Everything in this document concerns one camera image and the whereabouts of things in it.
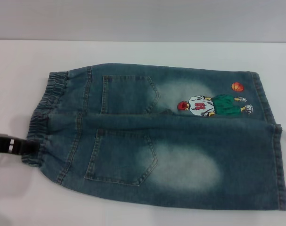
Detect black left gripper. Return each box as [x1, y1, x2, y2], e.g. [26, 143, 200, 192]
[0, 133, 38, 156]

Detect blue denim jeans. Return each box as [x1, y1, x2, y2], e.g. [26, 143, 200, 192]
[21, 62, 286, 210]

